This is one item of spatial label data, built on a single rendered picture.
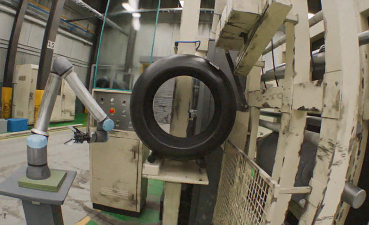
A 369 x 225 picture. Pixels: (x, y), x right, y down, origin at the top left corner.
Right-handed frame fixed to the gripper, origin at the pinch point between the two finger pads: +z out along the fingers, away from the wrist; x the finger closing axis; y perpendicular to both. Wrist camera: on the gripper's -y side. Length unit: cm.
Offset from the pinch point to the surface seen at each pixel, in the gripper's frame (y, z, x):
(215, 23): 19, -106, -126
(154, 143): 70, -27, -27
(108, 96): -29, -46, -29
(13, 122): -433, 34, 163
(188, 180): 88, -42, -13
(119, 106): -18, -55, -23
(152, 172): 73, -28, -11
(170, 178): 81, -35, -11
